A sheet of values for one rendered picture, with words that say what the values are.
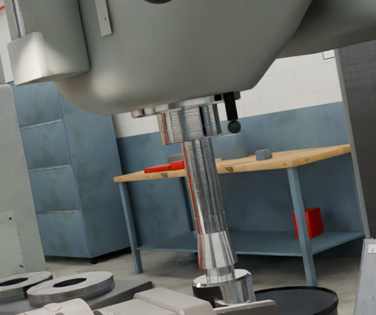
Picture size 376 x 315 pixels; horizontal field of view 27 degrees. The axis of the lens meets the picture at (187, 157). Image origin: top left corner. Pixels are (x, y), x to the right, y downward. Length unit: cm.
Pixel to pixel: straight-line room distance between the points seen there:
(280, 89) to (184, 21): 589
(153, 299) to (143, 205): 752
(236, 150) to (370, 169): 543
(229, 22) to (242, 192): 639
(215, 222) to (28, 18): 21
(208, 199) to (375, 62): 39
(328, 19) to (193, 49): 15
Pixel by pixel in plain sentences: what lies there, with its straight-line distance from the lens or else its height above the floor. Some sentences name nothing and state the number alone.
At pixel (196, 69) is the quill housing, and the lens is 53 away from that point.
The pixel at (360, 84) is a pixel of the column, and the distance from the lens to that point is 95.
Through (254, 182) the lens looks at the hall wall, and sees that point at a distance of 677.
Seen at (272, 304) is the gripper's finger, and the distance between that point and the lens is 61.
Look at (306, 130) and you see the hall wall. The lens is 624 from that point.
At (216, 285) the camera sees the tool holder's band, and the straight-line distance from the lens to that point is 60.
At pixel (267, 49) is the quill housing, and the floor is 134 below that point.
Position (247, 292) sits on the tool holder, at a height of 116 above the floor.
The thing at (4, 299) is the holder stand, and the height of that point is 114.
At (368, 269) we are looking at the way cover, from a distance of 98.
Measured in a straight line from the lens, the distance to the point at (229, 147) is 644.
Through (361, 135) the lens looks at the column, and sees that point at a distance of 96.
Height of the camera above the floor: 130
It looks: 3 degrees down
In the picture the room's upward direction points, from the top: 10 degrees counter-clockwise
